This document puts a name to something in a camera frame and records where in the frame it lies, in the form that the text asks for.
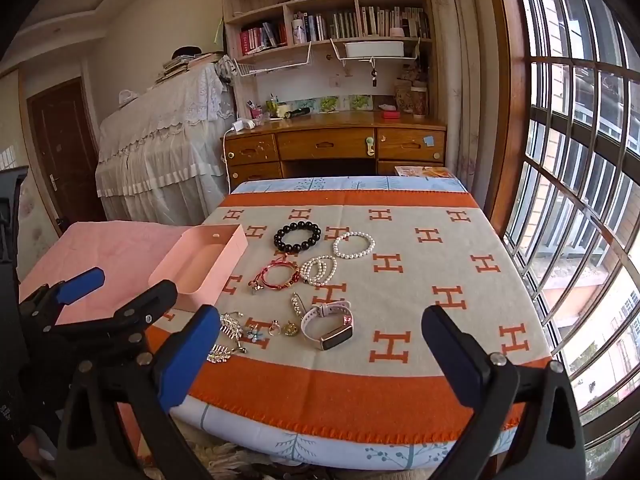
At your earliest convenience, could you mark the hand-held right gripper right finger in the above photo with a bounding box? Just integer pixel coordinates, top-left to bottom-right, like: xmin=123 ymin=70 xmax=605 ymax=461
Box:
xmin=421 ymin=304 xmax=587 ymax=480

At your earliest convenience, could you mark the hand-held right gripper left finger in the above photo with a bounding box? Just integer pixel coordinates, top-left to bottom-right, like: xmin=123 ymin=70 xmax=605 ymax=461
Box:
xmin=56 ymin=304 xmax=222 ymax=480

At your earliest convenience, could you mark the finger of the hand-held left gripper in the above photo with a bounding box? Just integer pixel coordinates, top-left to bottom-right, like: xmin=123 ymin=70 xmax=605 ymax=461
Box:
xmin=47 ymin=279 xmax=180 ymax=367
xmin=19 ymin=267 xmax=107 ymax=333

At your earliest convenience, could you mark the pink cardboard box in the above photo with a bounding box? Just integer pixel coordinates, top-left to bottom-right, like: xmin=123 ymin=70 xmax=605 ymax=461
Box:
xmin=148 ymin=225 xmax=249 ymax=313

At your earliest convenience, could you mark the pink strap watch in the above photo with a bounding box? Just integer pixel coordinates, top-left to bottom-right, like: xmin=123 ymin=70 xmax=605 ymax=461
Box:
xmin=300 ymin=298 xmax=355 ymax=352

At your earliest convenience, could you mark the red cord bracelet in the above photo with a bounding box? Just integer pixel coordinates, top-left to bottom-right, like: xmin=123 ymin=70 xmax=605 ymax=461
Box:
xmin=248 ymin=255 xmax=302 ymax=295

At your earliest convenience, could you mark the multi strand pearl bracelet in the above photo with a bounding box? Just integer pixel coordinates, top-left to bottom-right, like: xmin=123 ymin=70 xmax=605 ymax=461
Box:
xmin=300 ymin=255 xmax=338 ymax=288

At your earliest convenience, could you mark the single strand pearl bracelet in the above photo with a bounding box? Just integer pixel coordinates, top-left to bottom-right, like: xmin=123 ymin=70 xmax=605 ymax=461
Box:
xmin=332 ymin=231 xmax=376 ymax=260

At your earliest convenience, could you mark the black bead bracelet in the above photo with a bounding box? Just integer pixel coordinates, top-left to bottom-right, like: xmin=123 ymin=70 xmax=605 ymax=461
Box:
xmin=273 ymin=220 xmax=322 ymax=253

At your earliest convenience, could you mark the orange grey patterned blanket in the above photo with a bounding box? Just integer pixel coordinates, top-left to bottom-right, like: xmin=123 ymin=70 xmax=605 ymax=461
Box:
xmin=142 ymin=191 xmax=553 ymax=441

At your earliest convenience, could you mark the brown wooden door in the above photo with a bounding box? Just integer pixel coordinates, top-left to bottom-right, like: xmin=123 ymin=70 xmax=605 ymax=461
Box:
xmin=26 ymin=76 xmax=108 ymax=236

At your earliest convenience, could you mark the white lace cover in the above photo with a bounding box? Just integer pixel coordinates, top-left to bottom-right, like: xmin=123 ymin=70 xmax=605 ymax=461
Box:
xmin=95 ymin=57 xmax=238 ymax=226

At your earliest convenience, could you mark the orange printed book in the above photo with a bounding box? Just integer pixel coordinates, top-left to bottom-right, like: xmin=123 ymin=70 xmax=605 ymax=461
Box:
xmin=394 ymin=165 xmax=458 ymax=180

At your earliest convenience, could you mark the wooden desk with drawers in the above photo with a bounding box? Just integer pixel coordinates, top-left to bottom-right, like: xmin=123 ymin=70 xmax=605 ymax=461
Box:
xmin=221 ymin=110 xmax=448 ymax=196

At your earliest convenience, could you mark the stack of books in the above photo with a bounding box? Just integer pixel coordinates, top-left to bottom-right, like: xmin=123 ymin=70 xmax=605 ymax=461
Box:
xmin=155 ymin=50 xmax=226 ymax=83

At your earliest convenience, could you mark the pale curtain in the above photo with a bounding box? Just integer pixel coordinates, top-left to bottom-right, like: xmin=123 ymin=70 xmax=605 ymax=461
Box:
xmin=430 ymin=0 xmax=501 ymax=231

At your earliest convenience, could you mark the metal window grille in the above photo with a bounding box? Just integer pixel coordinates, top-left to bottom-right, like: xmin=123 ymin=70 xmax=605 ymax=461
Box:
xmin=502 ymin=0 xmax=640 ymax=480

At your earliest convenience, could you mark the row of red books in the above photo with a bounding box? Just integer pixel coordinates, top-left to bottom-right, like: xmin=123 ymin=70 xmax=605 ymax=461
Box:
xmin=239 ymin=22 xmax=288 ymax=56

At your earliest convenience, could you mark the white plastic basin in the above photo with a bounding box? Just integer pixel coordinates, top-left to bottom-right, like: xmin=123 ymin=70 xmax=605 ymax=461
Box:
xmin=344 ymin=40 xmax=406 ymax=58

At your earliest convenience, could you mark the row of pale books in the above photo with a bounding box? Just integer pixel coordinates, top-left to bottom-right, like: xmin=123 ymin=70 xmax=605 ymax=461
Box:
xmin=291 ymin=10 xmax=358 ymax=43

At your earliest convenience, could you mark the row of grey books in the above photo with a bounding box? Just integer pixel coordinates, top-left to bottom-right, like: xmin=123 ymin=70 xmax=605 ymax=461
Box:
xmin=359 ymin=6 xmax=432 ymax=40

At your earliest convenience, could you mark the wooden bookshelf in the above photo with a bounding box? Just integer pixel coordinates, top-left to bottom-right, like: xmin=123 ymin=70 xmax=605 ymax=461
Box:
xmin=218 ymin=0 xmax=436 ymax=81

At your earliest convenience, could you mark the white cable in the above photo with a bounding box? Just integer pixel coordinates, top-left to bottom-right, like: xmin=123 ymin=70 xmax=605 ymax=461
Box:
xmin=222 ymin=129 xmax=236 ymax=193

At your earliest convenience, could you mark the white wire rack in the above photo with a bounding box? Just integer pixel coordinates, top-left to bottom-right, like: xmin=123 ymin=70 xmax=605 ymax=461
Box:
xmin=330 ymin=37 xmax=421 ymax=67
xmin=232 ymin=42 xmax=315 ymax=79

